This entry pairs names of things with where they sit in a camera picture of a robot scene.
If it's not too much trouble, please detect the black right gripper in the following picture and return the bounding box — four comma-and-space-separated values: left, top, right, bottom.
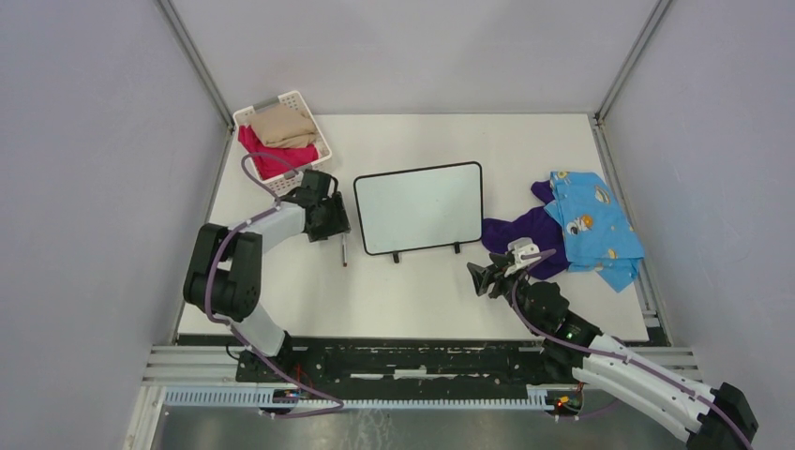
465, 254, 541, 336

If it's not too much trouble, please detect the white whiteboard marker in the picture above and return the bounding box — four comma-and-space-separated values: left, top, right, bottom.
341, 234, 348, 267

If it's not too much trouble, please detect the black framed whiteboard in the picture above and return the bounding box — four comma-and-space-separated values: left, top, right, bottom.
352, 161, 484, 263

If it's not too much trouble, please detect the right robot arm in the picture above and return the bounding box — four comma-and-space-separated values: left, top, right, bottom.
467, 251, 759, 449

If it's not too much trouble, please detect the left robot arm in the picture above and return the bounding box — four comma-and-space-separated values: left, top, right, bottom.
182, 170, 351, 383

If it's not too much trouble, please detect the magenta cloth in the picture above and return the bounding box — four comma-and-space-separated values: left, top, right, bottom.
238, 126, 318, 180

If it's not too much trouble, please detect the purple cloth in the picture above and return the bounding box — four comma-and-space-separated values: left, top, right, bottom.
481, 181, 570, 280

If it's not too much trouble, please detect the white plastic basket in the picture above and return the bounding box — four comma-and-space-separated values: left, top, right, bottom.
232, 90, 332, 193

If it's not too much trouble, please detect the beige folded cloth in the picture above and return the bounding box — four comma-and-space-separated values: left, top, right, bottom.
249, 104, 318, 148

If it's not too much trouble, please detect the blue patterned cloth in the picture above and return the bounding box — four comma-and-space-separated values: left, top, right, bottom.
545, 171, 645, 293

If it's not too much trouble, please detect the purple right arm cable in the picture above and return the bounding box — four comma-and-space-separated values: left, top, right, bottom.
510, 247, 756, 450

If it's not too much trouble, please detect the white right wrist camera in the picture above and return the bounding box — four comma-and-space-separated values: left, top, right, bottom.
504, 237, 542, 276

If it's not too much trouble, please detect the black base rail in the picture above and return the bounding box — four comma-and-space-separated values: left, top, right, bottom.
275, 337, 576, 400

